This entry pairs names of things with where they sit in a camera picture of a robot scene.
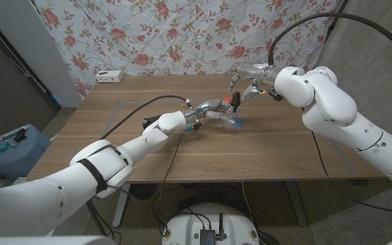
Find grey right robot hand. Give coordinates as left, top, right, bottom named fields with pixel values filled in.
left=228, top=64, right=282, bottom=103

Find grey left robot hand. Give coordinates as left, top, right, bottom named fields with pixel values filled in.
left=182, top=98, right=237, bottom=127

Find clear spray bottle black cap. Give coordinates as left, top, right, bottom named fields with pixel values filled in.
left=221, top=91, right=242, bottom=129

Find black card holder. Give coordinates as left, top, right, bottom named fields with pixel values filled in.
left=143, top=114, right=161, bottom=130

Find floral backdrop cloth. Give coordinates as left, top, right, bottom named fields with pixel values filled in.
left=32, top=0, right=342, bottom=98

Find grey tape outline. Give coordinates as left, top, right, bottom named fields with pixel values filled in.
left=100, top=96, right=359, bottom=178

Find white power strip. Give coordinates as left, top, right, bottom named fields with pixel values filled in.
left=95, top=69, right=125, bottom=84

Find black round fan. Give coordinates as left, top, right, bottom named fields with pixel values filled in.
left=129, top=182, right=158, bottom=201

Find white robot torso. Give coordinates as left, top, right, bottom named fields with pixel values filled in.
left=161, top=203, right=261, bottom=245

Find white table leg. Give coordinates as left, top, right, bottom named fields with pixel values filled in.
left=112, top=183, right=131, bottom=229

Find grey table leg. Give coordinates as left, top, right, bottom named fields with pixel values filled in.
left=284, top=180, right=308, bottom=227

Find black clip tool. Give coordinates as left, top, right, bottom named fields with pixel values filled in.
left=13, top=128, right=27, bottom=143

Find white flat tool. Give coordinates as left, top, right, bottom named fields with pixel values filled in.
left=0, top=125, right=30, bottom=141

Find blue storage case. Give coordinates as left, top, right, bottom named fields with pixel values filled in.
left=0, top=123, right=52, bottom=182

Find teal hand tool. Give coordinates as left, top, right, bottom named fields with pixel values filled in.
left=0, top=141, right=18, bottom=156

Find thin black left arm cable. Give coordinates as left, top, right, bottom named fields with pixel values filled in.
left=151, top=131, right=186, bottom=238

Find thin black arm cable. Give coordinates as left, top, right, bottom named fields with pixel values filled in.
left=310, top=131, right=392, bottom=217
left=151, top=131, right=186, bottom=238

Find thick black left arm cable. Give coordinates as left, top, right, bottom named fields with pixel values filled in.
left=99, top=95, right=187, bottom=140

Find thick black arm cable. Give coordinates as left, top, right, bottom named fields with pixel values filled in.
left=99, top=95, right=187, bottom=140
left=267, top=12, right=392, bottom=66

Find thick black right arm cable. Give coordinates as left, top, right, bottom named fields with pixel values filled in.
left=267, top=12, right=392, bottom=66

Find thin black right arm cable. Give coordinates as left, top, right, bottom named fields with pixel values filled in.
left=310, top=131, right=392, bottom=217

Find white wall panel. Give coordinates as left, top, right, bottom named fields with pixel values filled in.
left=0, top=0, right=83, bottom=108

